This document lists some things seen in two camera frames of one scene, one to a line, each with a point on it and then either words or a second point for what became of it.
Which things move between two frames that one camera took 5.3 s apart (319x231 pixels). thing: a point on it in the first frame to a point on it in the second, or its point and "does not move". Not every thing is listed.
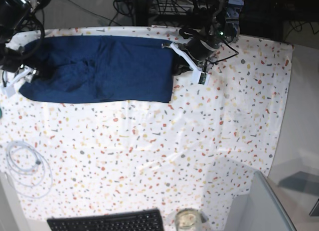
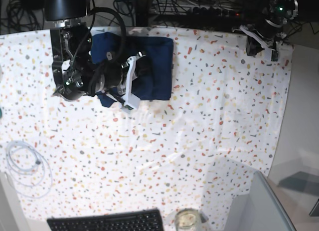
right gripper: (200, 45) to (267, 29)
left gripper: (11, 60) to (110, 73)
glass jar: (188, 219) does not move
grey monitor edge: (261, 210) does not move
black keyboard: (144, 220) does not move
